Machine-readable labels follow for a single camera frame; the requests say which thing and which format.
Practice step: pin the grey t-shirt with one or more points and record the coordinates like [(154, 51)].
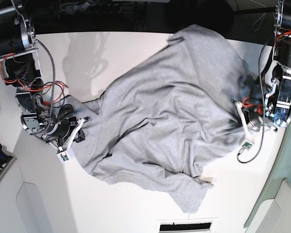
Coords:
[(161, 123)]

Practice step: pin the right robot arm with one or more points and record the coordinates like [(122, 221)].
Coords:
[(45, 112)]

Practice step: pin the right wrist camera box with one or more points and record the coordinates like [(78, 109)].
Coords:
[(66, 155)]

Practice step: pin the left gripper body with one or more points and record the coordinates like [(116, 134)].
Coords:
[(250, 121)]

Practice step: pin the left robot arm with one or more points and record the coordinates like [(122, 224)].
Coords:
[(272, 107)]

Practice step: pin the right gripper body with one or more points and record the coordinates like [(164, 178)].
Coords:
[(64, 132)]

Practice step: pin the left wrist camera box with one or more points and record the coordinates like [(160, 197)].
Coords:
[(246, 145)]

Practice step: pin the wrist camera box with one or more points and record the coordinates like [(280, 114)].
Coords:
[(246, 145), (66, 155)]

